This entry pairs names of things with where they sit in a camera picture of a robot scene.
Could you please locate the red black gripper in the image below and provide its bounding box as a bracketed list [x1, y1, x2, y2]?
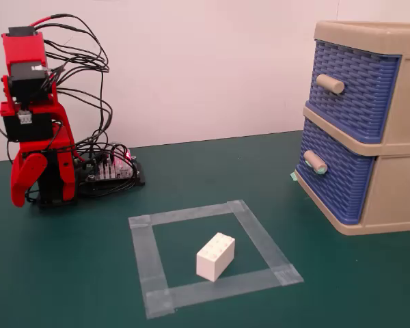
[0, 101, 77, 208]

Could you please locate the white building block cube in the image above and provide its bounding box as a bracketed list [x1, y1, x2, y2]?
[195, 232, 236, 283]

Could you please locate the blue woven-pattern drawer taped handle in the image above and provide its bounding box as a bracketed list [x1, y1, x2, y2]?
[295, 118, 377, 226]

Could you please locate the beige plastic drawer cabinet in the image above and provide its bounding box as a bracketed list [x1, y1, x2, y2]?
[295, 20, 410, 236]

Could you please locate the black controller board with LEDs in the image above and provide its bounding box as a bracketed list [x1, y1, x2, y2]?
[78, 141, 146, 192]

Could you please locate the translucent tape strip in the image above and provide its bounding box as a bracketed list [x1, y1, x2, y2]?
[226, 200, 303, 286]
[128, 200, 249, 230]
[128, 218, 176, 319]
[145, 266, 305, 320]

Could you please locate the red power wire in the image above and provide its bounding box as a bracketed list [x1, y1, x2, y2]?
[29, 13, 70, 27]

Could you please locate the blue woven-pattern drawer plain handle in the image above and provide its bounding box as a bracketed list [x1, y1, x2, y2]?
[307, 39, 402, 144]

